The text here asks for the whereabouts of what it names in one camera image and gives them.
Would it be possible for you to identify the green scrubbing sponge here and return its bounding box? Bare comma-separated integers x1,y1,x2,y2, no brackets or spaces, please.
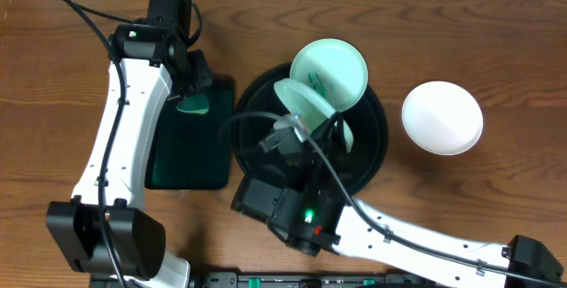
175,93,209,114

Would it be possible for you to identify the mint green plate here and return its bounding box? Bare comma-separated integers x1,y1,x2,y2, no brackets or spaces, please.
273,78,361,132

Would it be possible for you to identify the white plate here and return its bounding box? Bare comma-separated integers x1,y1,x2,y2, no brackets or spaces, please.
401,81,484,156

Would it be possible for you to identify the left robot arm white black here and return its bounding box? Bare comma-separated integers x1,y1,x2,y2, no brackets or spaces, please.
46,24,211,287

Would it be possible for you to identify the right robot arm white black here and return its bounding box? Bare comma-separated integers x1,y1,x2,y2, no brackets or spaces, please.
276,116,565,287

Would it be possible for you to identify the black round tray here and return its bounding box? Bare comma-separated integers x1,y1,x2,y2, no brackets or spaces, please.
232,63,389,195

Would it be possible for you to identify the black rectangular tray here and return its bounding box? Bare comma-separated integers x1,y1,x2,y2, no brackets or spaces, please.
145,80,235,191

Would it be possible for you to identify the pale green back plate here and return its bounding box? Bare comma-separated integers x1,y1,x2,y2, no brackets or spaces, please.
290,38,369,112

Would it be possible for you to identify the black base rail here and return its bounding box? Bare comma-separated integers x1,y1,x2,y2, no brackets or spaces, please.
188,272,437,288

